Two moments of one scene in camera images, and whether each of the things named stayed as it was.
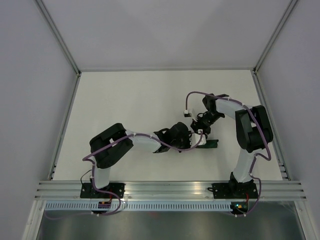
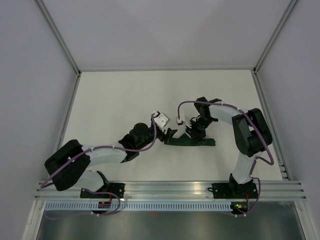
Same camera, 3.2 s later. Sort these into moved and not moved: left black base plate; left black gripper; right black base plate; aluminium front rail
Moved: left black gripper
Not moved: left black base plate; aluminium front rail; right black base plate
